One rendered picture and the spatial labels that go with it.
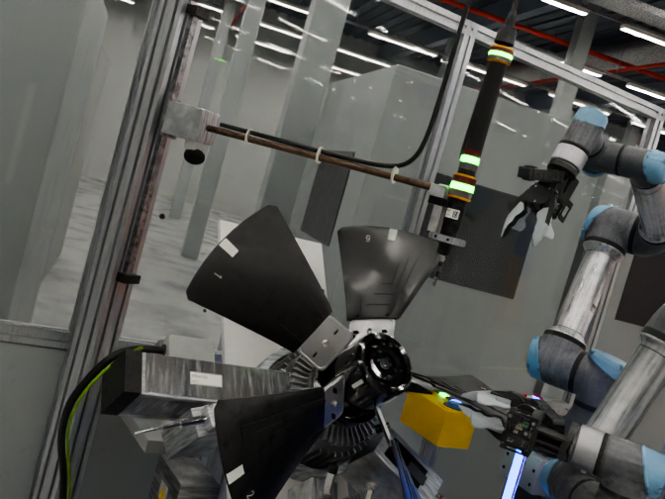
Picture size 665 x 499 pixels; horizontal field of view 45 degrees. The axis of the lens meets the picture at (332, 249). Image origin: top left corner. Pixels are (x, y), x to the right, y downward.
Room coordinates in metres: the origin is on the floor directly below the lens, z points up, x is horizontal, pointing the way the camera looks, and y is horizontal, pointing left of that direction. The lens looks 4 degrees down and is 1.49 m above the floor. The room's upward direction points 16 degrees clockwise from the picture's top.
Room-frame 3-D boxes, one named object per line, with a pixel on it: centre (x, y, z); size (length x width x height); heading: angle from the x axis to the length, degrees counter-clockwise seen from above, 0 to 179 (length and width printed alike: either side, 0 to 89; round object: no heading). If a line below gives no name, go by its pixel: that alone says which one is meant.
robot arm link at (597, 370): (2.07, -0.77, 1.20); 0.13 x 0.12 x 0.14; 56
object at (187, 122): (1.74, 0.37, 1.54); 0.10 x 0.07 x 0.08; 66
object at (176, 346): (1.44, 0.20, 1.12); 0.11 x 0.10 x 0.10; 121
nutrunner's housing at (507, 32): (1.48, -0.20, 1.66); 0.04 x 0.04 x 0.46
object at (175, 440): (1.36, 0.13, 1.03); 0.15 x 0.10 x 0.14; 31
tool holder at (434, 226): (1.48, -0.19, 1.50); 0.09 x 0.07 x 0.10; 66
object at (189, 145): (1.72, 0.34, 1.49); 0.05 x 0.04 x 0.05; 66
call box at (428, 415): (1.92, -0.36, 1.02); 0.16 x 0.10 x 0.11; 31
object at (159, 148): (1.76, 0.42, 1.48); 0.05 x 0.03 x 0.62; 156
